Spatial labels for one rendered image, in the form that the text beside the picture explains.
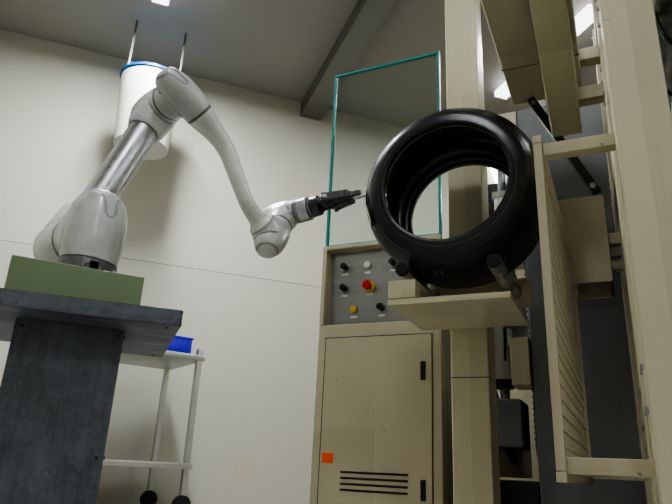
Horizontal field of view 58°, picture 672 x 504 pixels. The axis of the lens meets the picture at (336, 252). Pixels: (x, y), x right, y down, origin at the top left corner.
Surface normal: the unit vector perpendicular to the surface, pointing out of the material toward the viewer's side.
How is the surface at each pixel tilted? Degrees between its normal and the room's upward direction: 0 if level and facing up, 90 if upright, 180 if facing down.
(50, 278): 90
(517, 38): 180
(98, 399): 90
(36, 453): 90
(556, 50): 162
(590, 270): 90
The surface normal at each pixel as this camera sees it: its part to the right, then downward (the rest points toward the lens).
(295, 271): 0.34, -0.30
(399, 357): -0.41, -0.33
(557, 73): -0.17, 0.79
